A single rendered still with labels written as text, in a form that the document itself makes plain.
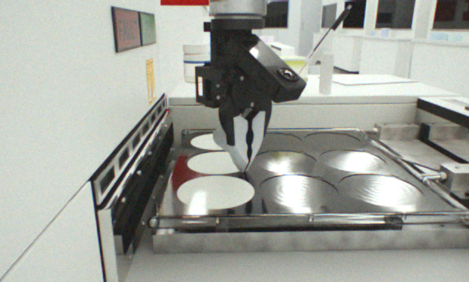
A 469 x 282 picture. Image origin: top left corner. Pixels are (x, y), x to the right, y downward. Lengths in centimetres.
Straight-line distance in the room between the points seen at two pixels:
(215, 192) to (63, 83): 25
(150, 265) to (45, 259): 23
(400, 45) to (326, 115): 635
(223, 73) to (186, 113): 31
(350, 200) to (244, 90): 19
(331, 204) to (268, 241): 10
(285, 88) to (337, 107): 40
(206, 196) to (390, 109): 51
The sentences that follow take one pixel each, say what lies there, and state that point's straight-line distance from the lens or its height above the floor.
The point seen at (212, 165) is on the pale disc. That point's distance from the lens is 56.
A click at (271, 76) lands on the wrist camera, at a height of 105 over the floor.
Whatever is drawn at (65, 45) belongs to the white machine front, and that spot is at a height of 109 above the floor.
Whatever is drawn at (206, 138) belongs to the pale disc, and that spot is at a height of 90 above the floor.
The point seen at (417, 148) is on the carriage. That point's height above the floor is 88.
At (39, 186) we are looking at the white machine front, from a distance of 27.
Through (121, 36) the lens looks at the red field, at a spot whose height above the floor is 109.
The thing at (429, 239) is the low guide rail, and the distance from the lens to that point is 56.
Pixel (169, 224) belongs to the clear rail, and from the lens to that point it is 41.
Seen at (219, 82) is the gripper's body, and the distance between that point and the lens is 49.
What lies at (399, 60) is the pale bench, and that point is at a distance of 715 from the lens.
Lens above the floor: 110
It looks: 18 degrees down
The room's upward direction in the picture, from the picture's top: straight up
